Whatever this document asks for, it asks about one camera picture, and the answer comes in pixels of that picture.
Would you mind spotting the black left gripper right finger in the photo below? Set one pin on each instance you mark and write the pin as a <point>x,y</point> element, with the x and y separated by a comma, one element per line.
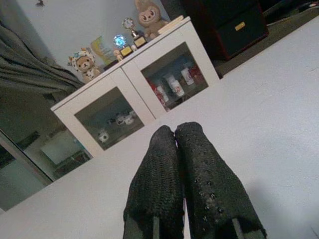
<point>211,194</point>

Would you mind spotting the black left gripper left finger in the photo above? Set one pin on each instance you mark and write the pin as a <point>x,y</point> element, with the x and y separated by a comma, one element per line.
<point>157,189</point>

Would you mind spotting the black white mug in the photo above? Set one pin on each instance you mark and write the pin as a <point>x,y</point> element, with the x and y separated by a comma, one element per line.
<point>124,120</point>
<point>103,136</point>

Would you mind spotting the red white mug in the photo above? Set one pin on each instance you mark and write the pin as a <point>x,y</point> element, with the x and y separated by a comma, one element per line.
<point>175,86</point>
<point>162,94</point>
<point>188,76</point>

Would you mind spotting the white glass door cabinet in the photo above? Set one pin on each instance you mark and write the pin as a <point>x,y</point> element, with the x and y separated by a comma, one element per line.
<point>129,82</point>

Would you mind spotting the glass sliding door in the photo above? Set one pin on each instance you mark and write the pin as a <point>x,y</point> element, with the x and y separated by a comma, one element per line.
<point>37,159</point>

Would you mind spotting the flat black base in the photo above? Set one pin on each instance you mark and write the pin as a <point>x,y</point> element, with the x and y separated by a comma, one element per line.
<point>111,65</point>

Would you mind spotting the small beige figurine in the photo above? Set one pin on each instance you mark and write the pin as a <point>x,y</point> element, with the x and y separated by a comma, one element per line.
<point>118,55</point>

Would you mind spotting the plush bear with spotted hood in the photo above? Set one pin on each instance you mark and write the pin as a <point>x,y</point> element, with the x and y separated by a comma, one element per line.
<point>86,66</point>

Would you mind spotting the green yellow picture card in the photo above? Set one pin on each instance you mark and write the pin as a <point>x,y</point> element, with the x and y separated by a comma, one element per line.
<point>102,49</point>

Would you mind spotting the gold trophy with round top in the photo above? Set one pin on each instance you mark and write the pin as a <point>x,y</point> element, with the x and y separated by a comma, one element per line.
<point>137,39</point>

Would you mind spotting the crystal ball trophy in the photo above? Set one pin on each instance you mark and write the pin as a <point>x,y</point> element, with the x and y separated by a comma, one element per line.
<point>119,42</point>

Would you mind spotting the cream flat box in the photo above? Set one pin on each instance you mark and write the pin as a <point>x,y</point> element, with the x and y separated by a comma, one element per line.
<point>172,23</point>

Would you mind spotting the dark wooden cabinet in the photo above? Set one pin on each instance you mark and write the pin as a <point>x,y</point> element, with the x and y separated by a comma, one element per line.
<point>224,27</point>

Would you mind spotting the brown plush monster toy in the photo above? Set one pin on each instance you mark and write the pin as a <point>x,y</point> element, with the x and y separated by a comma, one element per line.
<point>149,20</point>

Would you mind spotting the grey curtain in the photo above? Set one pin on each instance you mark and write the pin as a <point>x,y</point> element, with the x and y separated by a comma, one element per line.
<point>22,74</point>

